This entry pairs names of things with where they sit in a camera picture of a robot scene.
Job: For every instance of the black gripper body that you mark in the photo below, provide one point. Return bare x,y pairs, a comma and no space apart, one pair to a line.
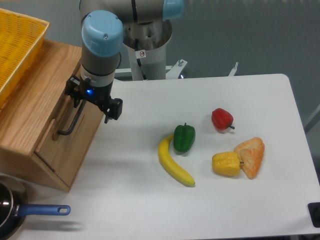
81,89

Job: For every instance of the wooden top drawer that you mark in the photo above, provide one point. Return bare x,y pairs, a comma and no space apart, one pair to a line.
63,155

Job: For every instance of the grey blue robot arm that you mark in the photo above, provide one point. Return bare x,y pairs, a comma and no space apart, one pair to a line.
102,26

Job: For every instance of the wooden drawer cabinet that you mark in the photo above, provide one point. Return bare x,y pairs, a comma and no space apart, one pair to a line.
31,107

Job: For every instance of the yellow toy banana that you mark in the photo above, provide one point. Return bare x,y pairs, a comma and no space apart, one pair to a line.
170,166

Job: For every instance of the green toy bell pepper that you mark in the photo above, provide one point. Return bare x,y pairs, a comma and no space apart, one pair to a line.
183,138

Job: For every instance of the yellow plastic basket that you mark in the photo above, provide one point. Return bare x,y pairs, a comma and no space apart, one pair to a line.
21,37

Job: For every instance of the red toy bell pepper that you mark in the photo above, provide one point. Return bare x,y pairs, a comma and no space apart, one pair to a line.
222,119

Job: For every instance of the yellow toy bell pepper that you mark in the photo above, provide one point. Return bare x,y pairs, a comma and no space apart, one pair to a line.
226,164

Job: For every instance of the orange toy croissant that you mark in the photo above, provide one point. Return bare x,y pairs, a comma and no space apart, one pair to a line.
251,154

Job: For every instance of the black corner device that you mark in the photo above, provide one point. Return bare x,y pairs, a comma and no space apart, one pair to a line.
314,212

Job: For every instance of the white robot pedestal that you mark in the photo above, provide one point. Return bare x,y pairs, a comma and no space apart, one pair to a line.
146,45

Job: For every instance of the blue handled frying pan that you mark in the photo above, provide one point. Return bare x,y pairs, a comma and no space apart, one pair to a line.
13,210

